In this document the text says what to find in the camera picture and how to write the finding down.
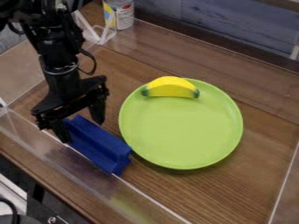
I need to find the white labelled can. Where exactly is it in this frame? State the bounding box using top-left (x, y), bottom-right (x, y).
top-left (103, 0), bottom-right (135, 31)

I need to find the yellow toy banana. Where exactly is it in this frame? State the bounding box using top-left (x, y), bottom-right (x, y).
top-left (141, 76), bottom-right (200, 98)

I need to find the green round plate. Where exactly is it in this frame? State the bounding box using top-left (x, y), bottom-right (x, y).
top-left (117, 79), bottom-right (243, 170)

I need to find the black cable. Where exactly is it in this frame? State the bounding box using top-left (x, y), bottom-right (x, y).
top-left (0, 197), bottom-right (21, 224)

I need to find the blue plastic block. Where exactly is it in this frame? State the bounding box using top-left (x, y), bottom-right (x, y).
top-left (64, 115), bottom-right (132, 176)

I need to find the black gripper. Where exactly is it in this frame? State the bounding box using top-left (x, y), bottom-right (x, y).
top-left (32, 67), bottom-right (108, 144)

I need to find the clear acrylic enclosure wall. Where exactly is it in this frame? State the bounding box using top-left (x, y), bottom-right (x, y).
top-left (0, 106), bottom-right (191, 224)

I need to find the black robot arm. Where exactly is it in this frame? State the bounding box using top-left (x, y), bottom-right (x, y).
top-left (0, 0), bottom-right (108, 144)

